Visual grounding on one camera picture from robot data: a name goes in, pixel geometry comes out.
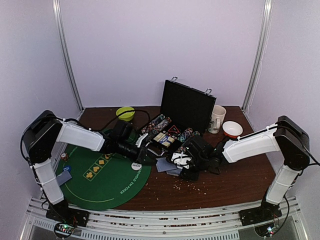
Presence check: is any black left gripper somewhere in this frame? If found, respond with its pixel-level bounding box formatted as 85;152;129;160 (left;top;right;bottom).
116;138;157;164

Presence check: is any white dealer button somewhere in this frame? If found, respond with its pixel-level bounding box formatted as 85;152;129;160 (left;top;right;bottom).
131;162;142;171

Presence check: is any black poker chip case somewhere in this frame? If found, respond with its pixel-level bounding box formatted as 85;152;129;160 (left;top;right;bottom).
136;80;217;157

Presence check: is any blue small blind button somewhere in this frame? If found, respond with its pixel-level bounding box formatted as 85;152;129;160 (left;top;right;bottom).
63;165;72;172

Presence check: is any small poker chip stack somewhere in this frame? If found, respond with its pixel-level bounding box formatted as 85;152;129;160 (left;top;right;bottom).
60;152;69;162

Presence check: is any dealt card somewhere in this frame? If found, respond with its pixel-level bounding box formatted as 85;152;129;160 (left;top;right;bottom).
56;170;72;186

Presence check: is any grey playing card deck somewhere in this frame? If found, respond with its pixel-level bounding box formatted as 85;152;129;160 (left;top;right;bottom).
166;168;182;177

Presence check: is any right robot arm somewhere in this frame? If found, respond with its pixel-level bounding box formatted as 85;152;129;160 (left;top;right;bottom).
172;115;310;221

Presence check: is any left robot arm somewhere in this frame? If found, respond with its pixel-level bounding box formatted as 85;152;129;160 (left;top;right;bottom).
20;110;155;222

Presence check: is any blue boxed card deck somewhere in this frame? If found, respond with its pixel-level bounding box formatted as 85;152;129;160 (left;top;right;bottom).
153;132;175;147

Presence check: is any poker chip row far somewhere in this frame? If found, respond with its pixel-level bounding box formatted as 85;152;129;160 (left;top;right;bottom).
140;114;165;135

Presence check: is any poker chip row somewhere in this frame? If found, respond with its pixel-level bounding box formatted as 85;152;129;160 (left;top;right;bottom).
140;114;165;135
152;117;172;134
177;127;200;143

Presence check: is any poker chip row right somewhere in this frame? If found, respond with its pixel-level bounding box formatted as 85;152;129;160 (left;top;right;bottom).
177;127;200;143

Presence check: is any black red triangle token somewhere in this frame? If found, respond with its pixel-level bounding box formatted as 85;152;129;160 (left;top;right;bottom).
167;125;181;136

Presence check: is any orange white bowl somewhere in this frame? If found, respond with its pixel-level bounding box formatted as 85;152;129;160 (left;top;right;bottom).
222;121;243;138

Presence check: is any lime green bowl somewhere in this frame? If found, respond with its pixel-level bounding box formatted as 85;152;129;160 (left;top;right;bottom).
116;106;135;122

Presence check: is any beige cup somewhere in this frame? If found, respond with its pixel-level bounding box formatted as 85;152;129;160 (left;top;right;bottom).
207;105;227;134

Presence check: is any green round poker mat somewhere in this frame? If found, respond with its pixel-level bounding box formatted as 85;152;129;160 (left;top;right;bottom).
56;144;152;211

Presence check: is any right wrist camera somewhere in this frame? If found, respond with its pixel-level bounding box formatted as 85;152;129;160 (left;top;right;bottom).
186;135;214;160

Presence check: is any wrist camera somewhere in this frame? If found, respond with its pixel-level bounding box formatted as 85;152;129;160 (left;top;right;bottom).
109;120;133;142
186;135;214;160

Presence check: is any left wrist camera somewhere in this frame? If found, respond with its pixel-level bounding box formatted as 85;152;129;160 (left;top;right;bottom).
109;120;133;142

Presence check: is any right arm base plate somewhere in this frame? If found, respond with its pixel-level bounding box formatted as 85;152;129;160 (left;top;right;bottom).
239;206;283;226

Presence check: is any right black cable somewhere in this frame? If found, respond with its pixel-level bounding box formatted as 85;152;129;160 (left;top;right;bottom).
277;126;320;167

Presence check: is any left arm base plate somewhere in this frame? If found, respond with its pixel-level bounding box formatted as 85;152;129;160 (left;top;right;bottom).
45;208;90;227

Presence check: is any right aluminium post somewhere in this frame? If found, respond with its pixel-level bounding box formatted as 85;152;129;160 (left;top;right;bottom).
242;0;274;114

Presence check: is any aluminium post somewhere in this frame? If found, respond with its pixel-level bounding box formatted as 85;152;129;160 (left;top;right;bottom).
242;0;274;114
52;0;84;112

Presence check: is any left aluminium post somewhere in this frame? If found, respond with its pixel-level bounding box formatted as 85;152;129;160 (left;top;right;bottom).
52;0;84;112

